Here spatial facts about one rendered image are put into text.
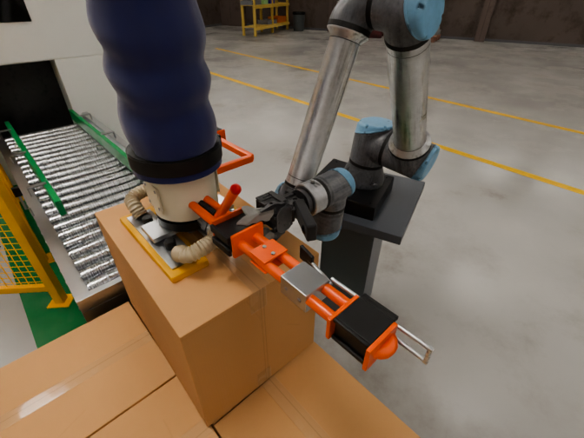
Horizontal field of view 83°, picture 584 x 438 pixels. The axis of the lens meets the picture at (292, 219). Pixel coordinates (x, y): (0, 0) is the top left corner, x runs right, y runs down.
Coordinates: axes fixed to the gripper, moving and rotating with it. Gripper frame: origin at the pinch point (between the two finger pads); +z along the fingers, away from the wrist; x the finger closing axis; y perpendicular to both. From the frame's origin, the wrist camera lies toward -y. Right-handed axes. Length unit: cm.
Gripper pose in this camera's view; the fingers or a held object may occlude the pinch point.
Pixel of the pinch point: (244, 236)
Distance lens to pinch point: 74.1
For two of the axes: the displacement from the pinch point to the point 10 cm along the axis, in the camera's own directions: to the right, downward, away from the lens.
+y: -6.8, -4.3, 6.0
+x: 0.1, -8.2, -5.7
